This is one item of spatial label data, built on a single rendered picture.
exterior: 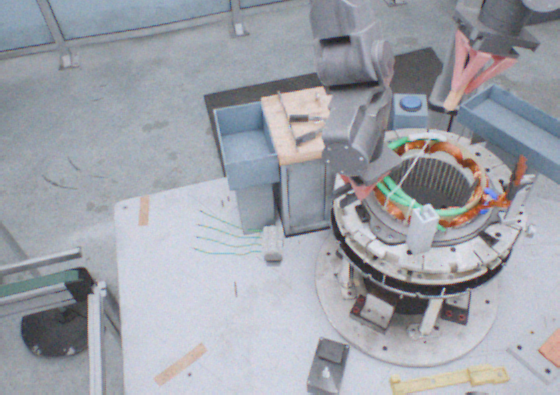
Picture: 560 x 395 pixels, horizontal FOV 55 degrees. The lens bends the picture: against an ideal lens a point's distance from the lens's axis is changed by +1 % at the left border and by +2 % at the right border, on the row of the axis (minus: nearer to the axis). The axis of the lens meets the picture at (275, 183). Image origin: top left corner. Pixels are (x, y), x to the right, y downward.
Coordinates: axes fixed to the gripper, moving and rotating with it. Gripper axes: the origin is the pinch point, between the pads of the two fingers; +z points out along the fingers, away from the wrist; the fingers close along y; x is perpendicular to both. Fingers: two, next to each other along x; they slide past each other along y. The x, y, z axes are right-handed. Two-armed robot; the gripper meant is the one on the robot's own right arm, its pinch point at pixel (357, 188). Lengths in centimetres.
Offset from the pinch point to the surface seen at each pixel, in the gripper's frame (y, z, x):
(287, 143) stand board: -25.0, 13.8, 3.3
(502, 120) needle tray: -6.9, 17.7, 46.1
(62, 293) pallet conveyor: -42, 48, -51
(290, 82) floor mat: -147, 124, 83
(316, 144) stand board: -21.3, 13.7, 7.9
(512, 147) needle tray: 0.5, 15.8, 40.1
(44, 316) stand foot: -88, 120, -69
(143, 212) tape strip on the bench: -49, 43, -25
